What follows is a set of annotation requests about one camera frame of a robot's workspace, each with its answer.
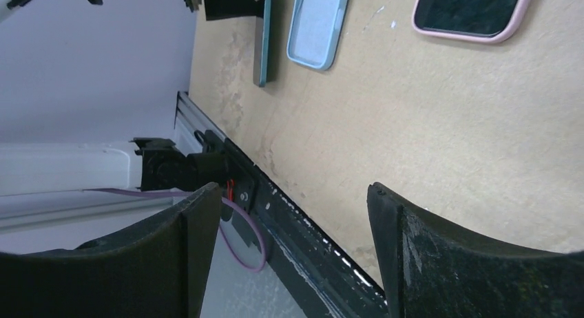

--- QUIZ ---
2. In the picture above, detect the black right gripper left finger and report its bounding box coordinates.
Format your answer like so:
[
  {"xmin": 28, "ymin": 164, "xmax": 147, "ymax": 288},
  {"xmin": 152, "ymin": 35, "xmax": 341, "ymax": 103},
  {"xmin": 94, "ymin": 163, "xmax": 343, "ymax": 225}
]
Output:
[{"xmin": 1, "ymin": 183, "xmax": 222, "ymax": 317}]

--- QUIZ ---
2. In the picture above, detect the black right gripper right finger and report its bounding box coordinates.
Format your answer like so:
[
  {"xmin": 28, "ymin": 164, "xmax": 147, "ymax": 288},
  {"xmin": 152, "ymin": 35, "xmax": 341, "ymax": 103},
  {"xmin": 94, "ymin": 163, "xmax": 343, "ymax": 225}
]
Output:
[{"xmin": 367, "ymin": 182, "xmax": 583, "ymax": 317}]

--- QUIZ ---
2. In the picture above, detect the pink phone case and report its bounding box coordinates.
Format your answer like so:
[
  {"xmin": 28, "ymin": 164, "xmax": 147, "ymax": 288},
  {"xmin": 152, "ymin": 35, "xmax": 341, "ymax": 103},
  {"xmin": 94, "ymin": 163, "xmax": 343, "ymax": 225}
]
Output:
[{"xmin": 411, "ymin": 0, "xmax": 531, "ymax": 44}]

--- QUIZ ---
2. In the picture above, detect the black phone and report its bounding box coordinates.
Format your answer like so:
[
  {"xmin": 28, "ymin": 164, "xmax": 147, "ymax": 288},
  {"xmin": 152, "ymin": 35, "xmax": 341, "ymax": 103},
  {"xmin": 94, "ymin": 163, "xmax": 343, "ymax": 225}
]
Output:
[{"xmin": 413, "ymin": 0, "xmax": 519, "ymax": 37}]

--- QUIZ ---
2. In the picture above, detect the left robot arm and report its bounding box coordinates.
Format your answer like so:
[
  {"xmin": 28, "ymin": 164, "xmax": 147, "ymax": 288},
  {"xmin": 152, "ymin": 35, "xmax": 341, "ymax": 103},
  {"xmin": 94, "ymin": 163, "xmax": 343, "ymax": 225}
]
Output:
[{"xmin": 1, "ymin": 0, "xmax": 272, "ymax": 197}]

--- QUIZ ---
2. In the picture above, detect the green-edged phone at left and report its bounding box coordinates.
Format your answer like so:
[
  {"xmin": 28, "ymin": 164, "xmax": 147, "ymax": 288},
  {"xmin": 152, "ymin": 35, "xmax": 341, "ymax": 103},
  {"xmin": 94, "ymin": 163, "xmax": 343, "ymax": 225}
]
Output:
[{"xmin": 253, "ymin": 0, "xmax": 272, "ymax": 87}]

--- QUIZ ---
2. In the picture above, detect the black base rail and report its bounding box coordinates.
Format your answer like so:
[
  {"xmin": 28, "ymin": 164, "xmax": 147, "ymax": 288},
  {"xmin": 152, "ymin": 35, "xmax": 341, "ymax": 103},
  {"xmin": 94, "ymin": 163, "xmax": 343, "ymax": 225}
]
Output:
[{"xmin": 194, "ymin": 130, "xmax": 388, "ymax": 317}]

